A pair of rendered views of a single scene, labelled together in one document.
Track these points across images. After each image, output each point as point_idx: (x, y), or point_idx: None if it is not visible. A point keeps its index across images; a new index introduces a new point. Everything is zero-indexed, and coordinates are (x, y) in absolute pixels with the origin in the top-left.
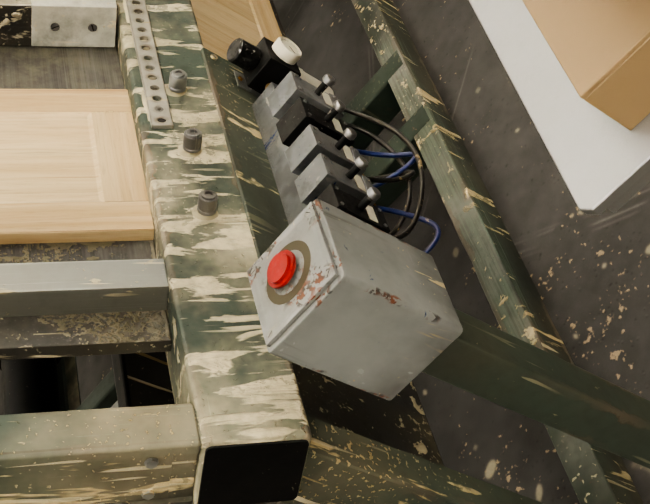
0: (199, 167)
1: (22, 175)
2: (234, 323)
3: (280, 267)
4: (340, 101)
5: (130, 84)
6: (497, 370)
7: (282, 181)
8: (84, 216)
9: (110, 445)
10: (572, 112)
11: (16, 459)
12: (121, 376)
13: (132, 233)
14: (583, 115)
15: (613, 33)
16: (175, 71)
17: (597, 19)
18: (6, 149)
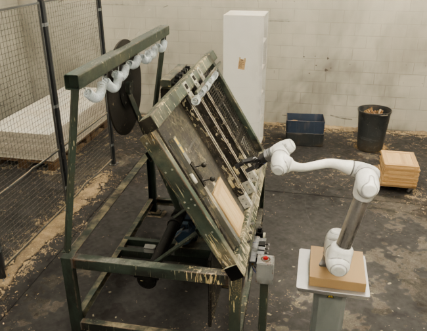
0: (248, 236)
1: (231, 213)
2: (244, 257)
3: (266, 257)
4: (269, 248)
5: (246, 217)
6: (265, 293)
7: (253, 248)
8: (234, 226)
9: (230, 253)
10: (303, 278)
11: (223, 243)
12: None
13: (237, 234)
14: (304, 279)
15: (318, 274)
16: (253, 222)
17: (317, 272)
18: (231, 207)
